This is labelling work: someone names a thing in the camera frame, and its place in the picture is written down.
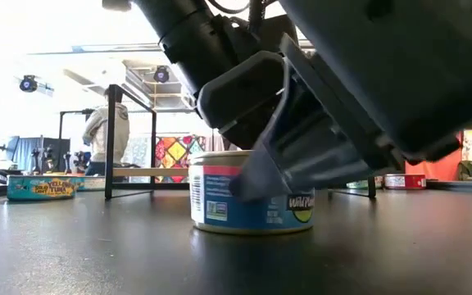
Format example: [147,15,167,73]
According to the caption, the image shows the orange cloth partition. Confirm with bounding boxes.
[403,130,465,182]

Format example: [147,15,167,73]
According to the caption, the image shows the dark green bag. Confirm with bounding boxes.
[456,160,472,182]

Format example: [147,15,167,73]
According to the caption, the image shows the person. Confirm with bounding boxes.
[82,88,131,177]

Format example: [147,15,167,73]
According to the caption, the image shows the black background rig frame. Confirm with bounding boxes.
[57,108,98,143]

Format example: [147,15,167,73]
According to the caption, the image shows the colourful patchwork quilt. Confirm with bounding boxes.
[155,134,207,184]

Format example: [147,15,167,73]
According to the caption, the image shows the teal yellowfin tuna can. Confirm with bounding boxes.
[6,174,85,202]

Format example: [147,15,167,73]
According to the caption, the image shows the wooden shelf black metal frame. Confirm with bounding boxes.
[104,84,378,201]

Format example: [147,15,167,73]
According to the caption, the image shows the dark round ceiling device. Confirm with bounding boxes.
[19,74,39,93]
[152,65,170,84]

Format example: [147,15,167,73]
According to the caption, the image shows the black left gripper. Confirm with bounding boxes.
[197,51,286,151]

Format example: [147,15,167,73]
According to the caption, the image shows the silver-lid can red label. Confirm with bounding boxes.
[383,173,427,191]

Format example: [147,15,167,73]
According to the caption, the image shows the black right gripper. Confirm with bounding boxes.
[279,0,472,165]

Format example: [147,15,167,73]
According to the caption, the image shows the blue grey curtain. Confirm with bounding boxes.
[6,136,72,173]

